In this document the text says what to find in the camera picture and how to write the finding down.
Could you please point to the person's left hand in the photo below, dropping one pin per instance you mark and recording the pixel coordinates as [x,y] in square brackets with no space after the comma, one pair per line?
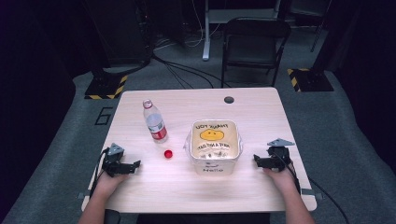
[109,183]

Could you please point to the black hazard-striped stand base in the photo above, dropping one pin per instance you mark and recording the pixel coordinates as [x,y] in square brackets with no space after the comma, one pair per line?
[104,87]
[311,80]

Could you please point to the clear smiley print plastic bag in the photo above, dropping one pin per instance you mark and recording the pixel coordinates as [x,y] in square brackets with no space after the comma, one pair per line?
[214,138]

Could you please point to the black equipment cabinet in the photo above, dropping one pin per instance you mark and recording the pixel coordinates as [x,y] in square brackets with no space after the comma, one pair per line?
[124,31]

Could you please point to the white desk frame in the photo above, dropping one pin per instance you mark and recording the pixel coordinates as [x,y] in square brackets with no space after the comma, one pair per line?
[206,34]

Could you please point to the grey table edge bracket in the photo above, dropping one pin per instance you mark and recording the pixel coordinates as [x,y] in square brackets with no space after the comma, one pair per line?
[81,196]
[313,193]

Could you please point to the white square bin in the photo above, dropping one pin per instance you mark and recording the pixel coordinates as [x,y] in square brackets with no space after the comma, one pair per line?
[214,166]

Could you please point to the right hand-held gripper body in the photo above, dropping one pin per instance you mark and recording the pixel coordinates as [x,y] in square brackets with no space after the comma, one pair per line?
[279,155]

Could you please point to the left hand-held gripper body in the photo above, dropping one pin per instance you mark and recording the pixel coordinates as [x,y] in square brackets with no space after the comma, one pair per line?
[112,161]

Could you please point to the person's right hand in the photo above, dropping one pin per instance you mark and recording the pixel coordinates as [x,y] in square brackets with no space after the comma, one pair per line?
[280,180]

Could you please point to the clear plastic water bottle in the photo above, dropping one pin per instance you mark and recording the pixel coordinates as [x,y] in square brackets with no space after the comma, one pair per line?
[154,123]

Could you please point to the red bottle cap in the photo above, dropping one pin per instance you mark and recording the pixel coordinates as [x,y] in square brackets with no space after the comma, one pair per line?
[168,154]

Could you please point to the black folding chair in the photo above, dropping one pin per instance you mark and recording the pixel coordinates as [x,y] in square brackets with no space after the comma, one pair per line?
[253,43]

